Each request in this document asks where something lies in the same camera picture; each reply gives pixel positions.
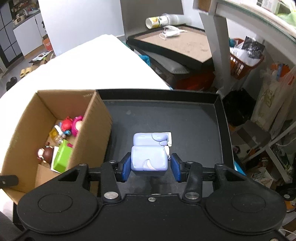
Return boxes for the lavender block toy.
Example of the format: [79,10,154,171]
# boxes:
[130,132,172,176]

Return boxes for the brown hair doll figure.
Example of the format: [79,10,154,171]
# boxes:
[37,142,54,164]

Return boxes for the green cube toy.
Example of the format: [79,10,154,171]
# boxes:
[54,140,73,173]

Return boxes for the pink bear figure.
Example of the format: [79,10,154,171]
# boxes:
[71,115,83,137]

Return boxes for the red hair doll figure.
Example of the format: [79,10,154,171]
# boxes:
[59,116,73,136]

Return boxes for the brown cardboard box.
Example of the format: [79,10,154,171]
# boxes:
[1,90,112,203]

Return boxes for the yellow clear small toy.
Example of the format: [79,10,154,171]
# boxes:
[49,125,66,145]

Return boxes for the white plug charger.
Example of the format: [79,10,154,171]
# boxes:
[50,146,60,173]

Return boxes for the black tray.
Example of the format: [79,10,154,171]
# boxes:
[12,88,235,230]

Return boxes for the black slippers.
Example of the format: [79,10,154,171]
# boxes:
[6,77,18,91]

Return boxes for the yellow slippers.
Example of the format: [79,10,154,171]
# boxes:
[20,67,32,78]

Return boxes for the cardboard box on floor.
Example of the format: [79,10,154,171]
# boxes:
[29,50,56,71]

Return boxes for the orange laundry basket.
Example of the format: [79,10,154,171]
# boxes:
[229,36,265,80]

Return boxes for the white face mask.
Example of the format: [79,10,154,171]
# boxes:
[159,25,187,40]

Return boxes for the orange box on floor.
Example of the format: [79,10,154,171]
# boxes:
[42,35,53,51]

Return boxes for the stack of paper cups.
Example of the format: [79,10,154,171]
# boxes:
[145,14,192,30]

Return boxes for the grey chair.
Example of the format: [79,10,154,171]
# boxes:
[120,0,183,39]

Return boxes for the green plastic bag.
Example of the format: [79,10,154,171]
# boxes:
[276,4,296,27]

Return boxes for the brown board black frame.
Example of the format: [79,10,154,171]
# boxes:
[127,25,215,71]

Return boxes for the white desk frame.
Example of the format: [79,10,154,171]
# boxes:
[193,0,296,183]

